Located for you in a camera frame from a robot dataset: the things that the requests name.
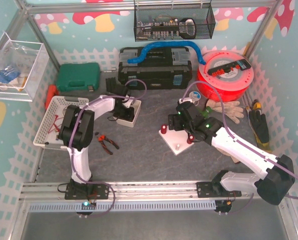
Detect yellow black tool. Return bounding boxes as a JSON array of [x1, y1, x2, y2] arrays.
[[251, 99, 261, 111]]

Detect white perforated basket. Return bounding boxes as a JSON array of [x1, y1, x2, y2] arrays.
[[33, 96, 89, 151]]

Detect large red spring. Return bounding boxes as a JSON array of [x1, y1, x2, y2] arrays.
[[187, 135, 194, 145], [160, 124, 168, 135]]

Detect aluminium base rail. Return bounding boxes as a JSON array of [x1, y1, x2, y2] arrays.
[[20, 180, 251, 201]]

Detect white knit work glove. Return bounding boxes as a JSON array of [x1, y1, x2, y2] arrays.
[[206, 99, 244, 124]]

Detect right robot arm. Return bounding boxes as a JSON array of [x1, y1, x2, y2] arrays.
[[174, 100, 295, 206]]

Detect white plastic parts bin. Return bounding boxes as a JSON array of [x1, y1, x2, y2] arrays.
[[116, 100, 141, 128]]

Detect orange tool handle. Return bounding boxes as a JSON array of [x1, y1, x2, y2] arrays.
[[45, 84, 59, 110]]

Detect orange handled cutting pliers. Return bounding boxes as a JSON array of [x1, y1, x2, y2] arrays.
[[94, 131, 120, 156]]

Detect black plastic toolbox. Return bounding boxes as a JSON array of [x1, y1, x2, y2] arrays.
[[118, 47, 192, 90]]

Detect clear acrylic wall box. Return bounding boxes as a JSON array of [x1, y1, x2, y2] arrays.
[[0, 33, 49, 102]]

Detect black wire mesh shelf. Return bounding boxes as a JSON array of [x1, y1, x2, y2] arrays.
[[134, 0, 215, 42]]

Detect solder wire spool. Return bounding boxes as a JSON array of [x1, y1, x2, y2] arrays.
[[189, 91, 201, 103]]

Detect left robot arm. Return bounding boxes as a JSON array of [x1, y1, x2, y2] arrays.
[[59, 84, 136, 184]]

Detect yellow rod in corner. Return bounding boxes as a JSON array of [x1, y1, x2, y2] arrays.
[[243, 41, 251, 57]]

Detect black socket rail orange clips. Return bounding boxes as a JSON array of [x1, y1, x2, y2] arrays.
[[207, 59, 251, 77]]

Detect green brass pipe fitting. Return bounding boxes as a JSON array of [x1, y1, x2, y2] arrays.
[[199, 106, 212, 119]]

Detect blue corrugated hose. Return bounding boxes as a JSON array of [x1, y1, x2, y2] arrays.
[[127, 40, 206, 66]]

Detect grey slotted cable duct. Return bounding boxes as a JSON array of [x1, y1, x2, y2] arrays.
[[29, 200, 216, 213]]

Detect green plastic tool case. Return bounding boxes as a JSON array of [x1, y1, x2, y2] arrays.
[[56, 62, 101, 92]]

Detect white peg base plate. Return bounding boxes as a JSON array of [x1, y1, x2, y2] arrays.
[[159, 130, 194, 156]]

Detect black yellow work glove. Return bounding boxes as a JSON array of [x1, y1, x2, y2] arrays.
[[248, 110, 272, 153]]

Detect orange pneumatic tubing reel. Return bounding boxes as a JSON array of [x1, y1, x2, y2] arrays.
[[196, 50, 254, 102]]

